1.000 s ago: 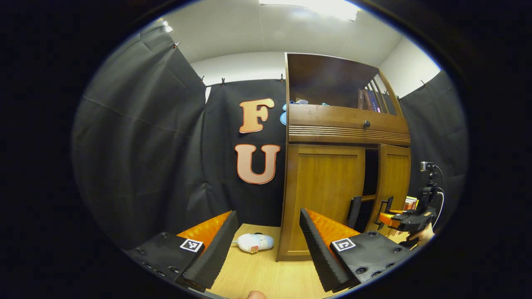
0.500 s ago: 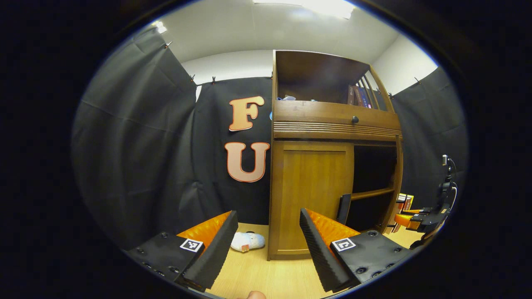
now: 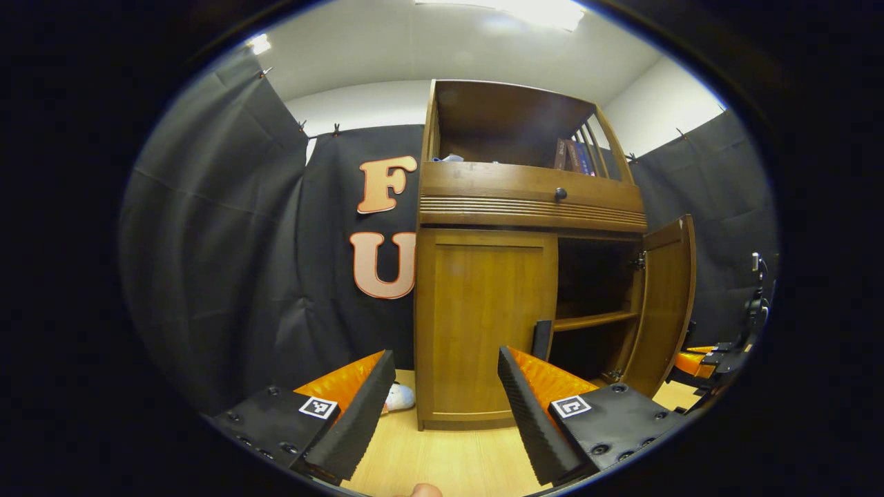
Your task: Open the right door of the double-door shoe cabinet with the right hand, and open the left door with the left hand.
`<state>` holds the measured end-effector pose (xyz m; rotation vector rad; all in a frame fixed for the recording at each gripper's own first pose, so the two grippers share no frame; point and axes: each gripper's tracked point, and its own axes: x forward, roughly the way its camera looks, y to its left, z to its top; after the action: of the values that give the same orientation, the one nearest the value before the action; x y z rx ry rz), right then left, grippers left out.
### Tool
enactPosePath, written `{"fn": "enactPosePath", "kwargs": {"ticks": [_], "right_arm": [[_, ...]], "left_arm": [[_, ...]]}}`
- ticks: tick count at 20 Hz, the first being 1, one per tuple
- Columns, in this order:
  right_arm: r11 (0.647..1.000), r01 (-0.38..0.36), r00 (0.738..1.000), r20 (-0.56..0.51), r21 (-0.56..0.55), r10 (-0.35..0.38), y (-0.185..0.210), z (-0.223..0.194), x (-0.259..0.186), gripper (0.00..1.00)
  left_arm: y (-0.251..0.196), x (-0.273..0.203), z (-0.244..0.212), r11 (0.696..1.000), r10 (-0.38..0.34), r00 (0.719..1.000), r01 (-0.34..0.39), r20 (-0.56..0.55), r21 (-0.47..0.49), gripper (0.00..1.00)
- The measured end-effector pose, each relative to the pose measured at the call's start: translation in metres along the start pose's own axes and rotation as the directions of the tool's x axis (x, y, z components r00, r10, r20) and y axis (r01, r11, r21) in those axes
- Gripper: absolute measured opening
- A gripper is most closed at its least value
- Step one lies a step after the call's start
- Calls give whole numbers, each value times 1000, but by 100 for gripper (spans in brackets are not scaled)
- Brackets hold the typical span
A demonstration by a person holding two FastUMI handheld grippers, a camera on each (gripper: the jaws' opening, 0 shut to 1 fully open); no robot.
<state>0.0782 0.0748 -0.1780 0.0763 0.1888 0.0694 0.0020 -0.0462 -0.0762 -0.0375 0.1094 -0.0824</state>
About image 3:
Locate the wooden double-door shoe cabinet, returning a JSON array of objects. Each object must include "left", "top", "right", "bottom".
[{"left": 413, "top": 79, "right": 651, "bottom": 432}]

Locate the wooden shoe cabinet door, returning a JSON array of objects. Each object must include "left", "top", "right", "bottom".
[
  {"left": 416, "top": 229, "right": 559, "bottom": 416},
  {"left": 617, "top": 213, "right": 698, "bottom": 399}
]

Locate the black backdrop cloth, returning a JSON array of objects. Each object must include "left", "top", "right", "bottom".
[{"left": 117, "top": 45, "right": 780, "bottom": 416}]

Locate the large ceiling light panel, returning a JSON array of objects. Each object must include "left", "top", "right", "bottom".
[{"left": 413, "top": 0, "right": 588, "bottom": 32}]

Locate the black door handle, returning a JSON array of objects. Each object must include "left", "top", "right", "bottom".
[{"left": 531, "top": 318, "right": 554, "bottom": 362}]

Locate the wooden cabinet drawer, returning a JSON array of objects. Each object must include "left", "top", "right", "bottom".
[{"left": 420, "top": 162, "right": 644, "bottom": 215}]

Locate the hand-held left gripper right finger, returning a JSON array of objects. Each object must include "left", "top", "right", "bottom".
[{"left": 497, "top": 345, "right": 693, "bottom": 487}]

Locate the white plush toy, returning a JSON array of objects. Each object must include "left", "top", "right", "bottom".
[{"left": 383, "top": 383, "right": 417, "bottom": 415}]

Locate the wooden inner shelf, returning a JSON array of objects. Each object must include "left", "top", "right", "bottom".
[{"left": 552, "top": 310, "right": 640, "bottom": 333}]

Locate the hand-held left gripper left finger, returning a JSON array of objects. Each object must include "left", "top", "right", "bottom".
[{"left": 206, "top": 349, "right": 398, "bottom": 486}]

